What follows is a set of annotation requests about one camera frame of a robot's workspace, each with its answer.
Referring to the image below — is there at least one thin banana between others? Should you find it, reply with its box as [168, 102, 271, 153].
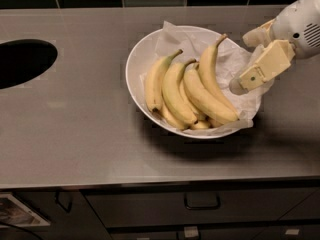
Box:
[179, 81, 206, 120]

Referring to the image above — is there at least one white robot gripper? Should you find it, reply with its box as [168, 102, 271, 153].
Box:
[229, 0, 320, 95]

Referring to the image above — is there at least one lower grey drawer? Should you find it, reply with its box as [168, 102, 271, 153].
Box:
[111, 225, 320, 240]

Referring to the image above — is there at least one grey cabinet door left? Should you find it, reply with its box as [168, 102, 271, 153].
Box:
[16, 190, 110, 240]

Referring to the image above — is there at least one black oval sink hole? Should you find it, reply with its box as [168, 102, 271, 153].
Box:
[0, 39, 58, 89]

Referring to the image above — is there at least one white oval bowl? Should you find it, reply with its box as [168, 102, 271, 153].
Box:
[125, 25, 263, 140]

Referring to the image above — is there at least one black drawer handle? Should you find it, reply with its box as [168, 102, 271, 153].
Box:
[184, 192, 221, 211]

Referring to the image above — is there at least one grey drawer with handle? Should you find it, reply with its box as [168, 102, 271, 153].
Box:
[87, 188, 320, 229]

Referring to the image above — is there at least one black door handle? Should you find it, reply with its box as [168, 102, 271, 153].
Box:
[54, 191, 72, 213]

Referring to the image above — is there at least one bottom hidden yellow banana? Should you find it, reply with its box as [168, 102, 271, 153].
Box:
[160, 104, 189, 130]

